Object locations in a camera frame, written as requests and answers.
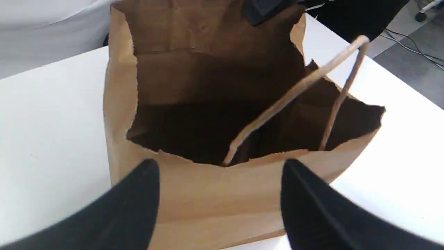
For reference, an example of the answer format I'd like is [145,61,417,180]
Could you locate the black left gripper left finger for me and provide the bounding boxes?
[1,159,160,250]

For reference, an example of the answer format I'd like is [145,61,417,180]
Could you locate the office chair base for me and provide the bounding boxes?
[415,0,444,22]

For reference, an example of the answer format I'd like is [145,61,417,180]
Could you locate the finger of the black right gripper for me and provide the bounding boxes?
[242,0,298,27]

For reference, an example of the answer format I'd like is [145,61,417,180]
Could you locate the black background cables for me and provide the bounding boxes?
[380,28,444,72]

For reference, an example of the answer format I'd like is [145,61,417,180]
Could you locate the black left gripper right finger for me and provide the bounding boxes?
[281,159,443,250]

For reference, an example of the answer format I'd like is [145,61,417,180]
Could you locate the white draped backdrop cloth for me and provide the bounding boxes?
[0,0,113,78]

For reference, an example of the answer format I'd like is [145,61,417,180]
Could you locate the brown paper bag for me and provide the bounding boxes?
[104,0,385,250]

